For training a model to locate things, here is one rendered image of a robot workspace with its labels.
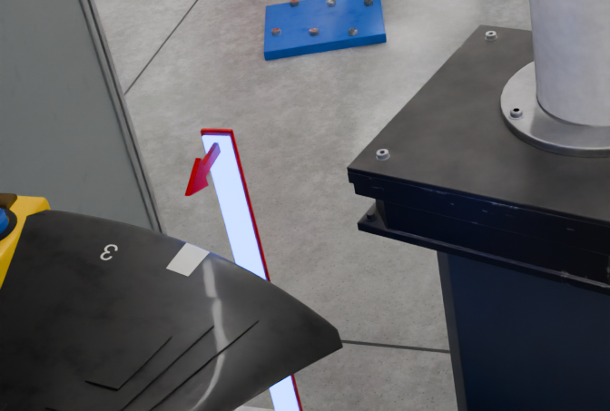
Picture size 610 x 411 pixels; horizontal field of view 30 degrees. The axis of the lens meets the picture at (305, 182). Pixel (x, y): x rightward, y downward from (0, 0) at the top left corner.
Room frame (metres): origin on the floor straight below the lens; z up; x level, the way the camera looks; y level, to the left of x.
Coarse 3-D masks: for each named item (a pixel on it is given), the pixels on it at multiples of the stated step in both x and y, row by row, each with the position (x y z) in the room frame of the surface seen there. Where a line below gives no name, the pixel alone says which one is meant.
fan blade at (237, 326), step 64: (64, 256) 0.59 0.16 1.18; (128, 256) 0.59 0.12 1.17; (0, 320) 0.54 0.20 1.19; (64, 320) 0.53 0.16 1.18; (128, 320) 0.53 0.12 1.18; (192, 320) 0.53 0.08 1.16; (256, 320) 0.53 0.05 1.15; (320, 320) 0.55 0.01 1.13; (0, 384) 0.49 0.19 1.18; (64, 384) 0.48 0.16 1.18; (128, 384) 0.47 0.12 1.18; (192, 384) 0.47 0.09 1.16; (256, 384) 0.48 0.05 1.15
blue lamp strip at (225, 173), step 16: (208, 144) 0.69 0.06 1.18; (224, 144) 0.69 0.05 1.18; (224, 160) 0.69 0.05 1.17; (224, 176) 0.69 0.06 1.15; (224, 192) 0.69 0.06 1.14; (240, 192) 0.69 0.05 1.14; (224, 208) 0.69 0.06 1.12; (240, 208) 0.69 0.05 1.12; (240, 224) 0.69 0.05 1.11; (240, 240) 0.69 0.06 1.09; (240, 256) 0.69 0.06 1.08; (256, 256) 0.69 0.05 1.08; (256, 272) 0.69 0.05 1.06; (288, 384) 0.69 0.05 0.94; (288, 400) 0.69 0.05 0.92
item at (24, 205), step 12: (24, 204) 0.83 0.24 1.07; (36, 204) 0.83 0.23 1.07; (48, 204) 0.84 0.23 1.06; (12, 216) 0.82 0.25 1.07; (24, 216) 0.82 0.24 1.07; (12, 228) 0.80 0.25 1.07; (0, 240) 0.79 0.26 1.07; (12, 240) 0.79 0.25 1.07; (0, 252) 0.77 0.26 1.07; (12, 252) 0.78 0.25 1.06; (0, 264) 0.76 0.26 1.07; (0, 276) 0.76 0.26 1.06; (0, 288) 0.75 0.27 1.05
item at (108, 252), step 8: (104, 240) 0.61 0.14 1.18; (112, 240) 0.61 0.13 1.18; (96, 248) 0.60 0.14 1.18; (104, 248) 0.60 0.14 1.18; (112, 248) 0.60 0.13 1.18; (120, 248) 0.60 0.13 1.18; (96, 256) 0.59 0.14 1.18; (104, 256) 0.59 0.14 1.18; (112, 256) 0.59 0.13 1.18; (120, 256) 0.59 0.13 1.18; (96, 264) 0.59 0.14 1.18; (104, 264) 0.58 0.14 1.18; (112, 264) 0.58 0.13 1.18
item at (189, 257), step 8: (184, 248) 0.60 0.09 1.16; (192, 248) 0.60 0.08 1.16; (200, 248) 0.61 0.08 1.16; (176, 256) 0.59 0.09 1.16; (184, 256) 0.59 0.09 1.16; (192, 256) 0.60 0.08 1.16; (200, 256) 0.60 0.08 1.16; (176, 264) 0.59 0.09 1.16; (184, 264) 0.59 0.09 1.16; (192, 264) 0.59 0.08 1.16; (184, 272) 0.58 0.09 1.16
